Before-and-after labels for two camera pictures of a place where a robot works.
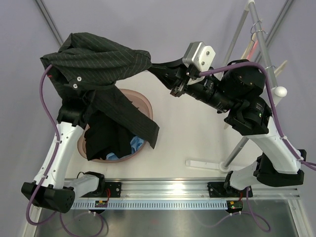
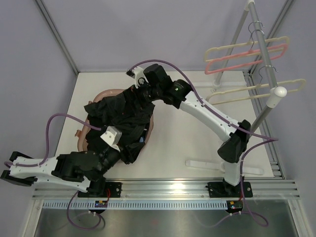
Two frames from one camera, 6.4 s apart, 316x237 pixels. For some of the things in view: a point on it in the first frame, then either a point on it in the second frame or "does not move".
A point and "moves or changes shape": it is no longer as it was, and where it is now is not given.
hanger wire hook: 270,66 moves or changes shape
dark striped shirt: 88,66 -> 124,110
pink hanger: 253,50 -> 206,71
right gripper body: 186,79 -> 144,94
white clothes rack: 277,92 does not move
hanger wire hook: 251,37 moves or changes shape
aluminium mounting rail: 181,189 does not move
